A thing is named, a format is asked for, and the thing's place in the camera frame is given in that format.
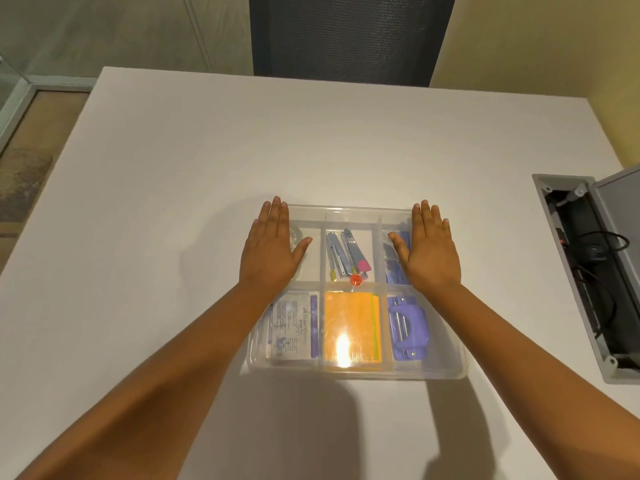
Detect person's right hand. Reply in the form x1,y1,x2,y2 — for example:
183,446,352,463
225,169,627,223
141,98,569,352
388,200,463,295

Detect person's left hand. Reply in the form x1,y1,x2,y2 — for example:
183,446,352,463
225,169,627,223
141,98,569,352
239,196,313,291

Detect person's right forearm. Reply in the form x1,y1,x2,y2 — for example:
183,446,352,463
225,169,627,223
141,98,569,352
415,282,640,460

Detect person's left forearm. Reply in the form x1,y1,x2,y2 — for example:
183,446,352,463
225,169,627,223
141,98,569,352
0,282,288,480

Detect blue staple boxes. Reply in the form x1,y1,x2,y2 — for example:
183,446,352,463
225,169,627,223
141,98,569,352
384,231,413,285

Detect blue utility knife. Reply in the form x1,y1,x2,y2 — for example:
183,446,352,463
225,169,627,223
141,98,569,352
341,229,365,275
326,232,347,280

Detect white packet with purple label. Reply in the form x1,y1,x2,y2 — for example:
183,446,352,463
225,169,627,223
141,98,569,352
269,292,320,360

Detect purple hole punch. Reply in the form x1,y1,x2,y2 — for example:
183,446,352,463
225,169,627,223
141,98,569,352
387,295,431,360

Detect orange sticky note pad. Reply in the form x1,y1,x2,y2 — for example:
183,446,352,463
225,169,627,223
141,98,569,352
323,292,383,365

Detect clear plastic compartment tray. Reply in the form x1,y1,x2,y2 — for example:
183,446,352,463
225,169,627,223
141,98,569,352
247,205,471,380

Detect dark mesh chair back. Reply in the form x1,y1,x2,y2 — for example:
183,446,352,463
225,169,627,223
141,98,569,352
249,0,457,88

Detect grey table cable box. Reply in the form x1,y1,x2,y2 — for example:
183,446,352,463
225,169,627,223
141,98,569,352
532,173,640,385

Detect black cables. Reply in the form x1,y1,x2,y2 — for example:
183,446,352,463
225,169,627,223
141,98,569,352
560,197,632,343

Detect grey cable box lid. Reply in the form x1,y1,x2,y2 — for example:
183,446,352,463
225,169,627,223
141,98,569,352
587,165,640,358

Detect grey glass partition frame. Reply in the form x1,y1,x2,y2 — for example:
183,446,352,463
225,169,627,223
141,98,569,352
0,52,97,158

